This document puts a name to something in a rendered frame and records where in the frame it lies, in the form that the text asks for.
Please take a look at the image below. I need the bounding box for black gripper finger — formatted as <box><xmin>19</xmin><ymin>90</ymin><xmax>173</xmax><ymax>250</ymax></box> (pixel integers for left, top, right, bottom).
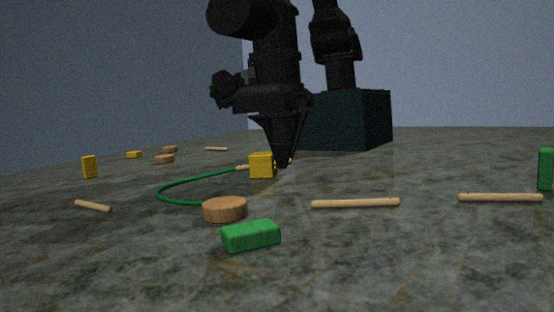
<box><xmin>290</xmin><ymin>109</ymin><xmax>309</xmax><ymax>159</ymax></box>
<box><xmin>247</xmin><ymin>111</ymin><xmax>301</xmax><ymax>169</ymax></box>

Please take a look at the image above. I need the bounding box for green string with wooden stick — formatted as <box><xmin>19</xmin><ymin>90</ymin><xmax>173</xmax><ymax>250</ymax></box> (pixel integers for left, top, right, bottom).
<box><xmin>156</xmin><ymin>164</ymin><xmax>249</xmax><ymax>205</ymax></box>

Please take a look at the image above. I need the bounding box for green rectangular block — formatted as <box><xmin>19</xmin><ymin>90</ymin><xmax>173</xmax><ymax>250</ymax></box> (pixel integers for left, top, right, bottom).
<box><xmin>537</xmin><ymin>147</ymin><xmax>554</xmax><ymax>191</ymax></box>
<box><xmin>220</xmin><ymin>218</ymin><xmax>282</xmax><ymax>255</ymax></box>

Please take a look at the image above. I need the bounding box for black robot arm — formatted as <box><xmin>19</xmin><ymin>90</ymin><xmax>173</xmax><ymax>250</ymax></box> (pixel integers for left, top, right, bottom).
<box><xmin>205</xmin><ymin>0</ymin><xmax>363</xmax><ymax>109</ymax></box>

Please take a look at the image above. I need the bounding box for round wooden button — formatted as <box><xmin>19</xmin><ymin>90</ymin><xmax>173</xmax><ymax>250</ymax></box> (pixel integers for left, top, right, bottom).
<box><xmin>201</xmin><ymin>196</ymin><xmax>248</xmax><ymax>224</ymax></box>

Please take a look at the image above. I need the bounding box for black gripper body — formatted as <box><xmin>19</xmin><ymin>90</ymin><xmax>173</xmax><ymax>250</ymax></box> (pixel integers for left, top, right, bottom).
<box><xmin>231</xmin><ymin>42</ymin><xmax>313</xmax><ymax>114</ymax></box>

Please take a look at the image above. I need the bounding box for small brown wooden disc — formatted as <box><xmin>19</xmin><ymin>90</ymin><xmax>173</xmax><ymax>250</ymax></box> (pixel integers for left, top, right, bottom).
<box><xmin>163</xmin><ymin>145</ymin><xmax>178</xmax><ymax>153</ymax></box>
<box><xmin>155</xmin><ymin>154</ymin><xmax>175</xmax><ymax>165</ymax></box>

